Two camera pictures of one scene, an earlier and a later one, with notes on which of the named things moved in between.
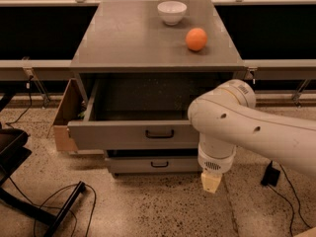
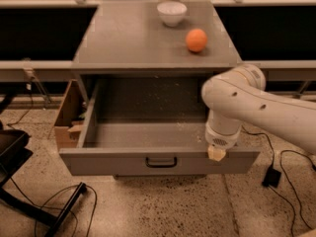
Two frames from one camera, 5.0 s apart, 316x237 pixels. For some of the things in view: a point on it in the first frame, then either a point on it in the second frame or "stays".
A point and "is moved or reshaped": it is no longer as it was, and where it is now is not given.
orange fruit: x=196 y=39 stays
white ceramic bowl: x=172 y=11 stays
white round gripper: x=215 y=162 → x=221 y=139
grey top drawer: x=139 y=113 is moved or reshaped
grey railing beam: x=37 y=70 stays
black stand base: x=14 y=153 stays
